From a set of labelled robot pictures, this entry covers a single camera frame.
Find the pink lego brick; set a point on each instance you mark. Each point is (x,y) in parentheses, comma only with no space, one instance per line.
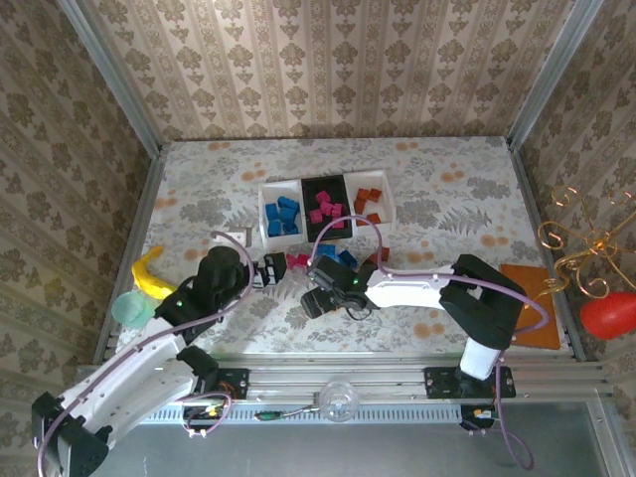
(293,260)
(316,215)
(326,206)
(323,195)
(339,222)
(339,208)
(303,260)

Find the long blue lego brick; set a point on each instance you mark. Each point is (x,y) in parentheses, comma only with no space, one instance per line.
(285,202)

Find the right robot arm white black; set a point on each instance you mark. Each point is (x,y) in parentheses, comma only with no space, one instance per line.
(407,290)

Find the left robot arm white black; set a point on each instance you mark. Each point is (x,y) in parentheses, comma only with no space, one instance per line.
(124,382)

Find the white plastic container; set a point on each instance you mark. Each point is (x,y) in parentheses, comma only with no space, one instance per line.
(278,240)
(386,211)

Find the aluminium base beam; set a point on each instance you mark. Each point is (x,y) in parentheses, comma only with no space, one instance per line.
(298,377)

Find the yellow banana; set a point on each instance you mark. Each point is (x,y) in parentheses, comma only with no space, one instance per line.
(149,278)

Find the black plastic container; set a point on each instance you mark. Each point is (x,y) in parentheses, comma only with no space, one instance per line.
(308,199)

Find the clear plastic dome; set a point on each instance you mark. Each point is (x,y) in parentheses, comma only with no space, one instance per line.
(339,400)

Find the pale green cup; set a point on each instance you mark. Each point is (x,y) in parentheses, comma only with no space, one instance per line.
(130,308)

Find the small green connector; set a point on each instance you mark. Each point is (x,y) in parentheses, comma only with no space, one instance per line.
(268,416)

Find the grey metal panel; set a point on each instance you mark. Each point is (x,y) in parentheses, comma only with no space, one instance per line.
(323,452)

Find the orange flat board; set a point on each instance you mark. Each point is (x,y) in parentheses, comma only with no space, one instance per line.
(531,278)

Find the red egg-shaped ball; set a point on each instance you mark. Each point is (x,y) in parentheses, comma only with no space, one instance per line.
(608,318)

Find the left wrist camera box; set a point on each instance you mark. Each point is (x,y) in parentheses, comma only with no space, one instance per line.
(238,234)

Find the aluminium side rail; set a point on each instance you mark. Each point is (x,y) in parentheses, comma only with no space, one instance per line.
(141,208)
(528,199)

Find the aluminium corner post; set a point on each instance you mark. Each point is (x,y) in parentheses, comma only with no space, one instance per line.
(556,69)
(113,79)

